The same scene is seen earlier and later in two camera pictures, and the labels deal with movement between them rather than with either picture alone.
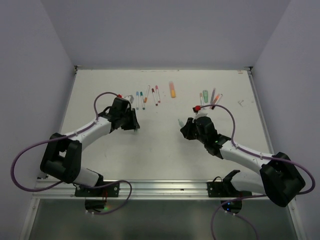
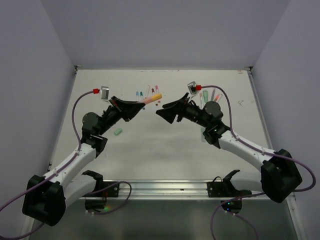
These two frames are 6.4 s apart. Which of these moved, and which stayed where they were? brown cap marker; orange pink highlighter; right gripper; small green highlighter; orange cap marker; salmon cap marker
Moved: right gripper; orange pink highlighter
Stayed: orange cap marker; salmon cap marker; small green highlighter; brown cap marker
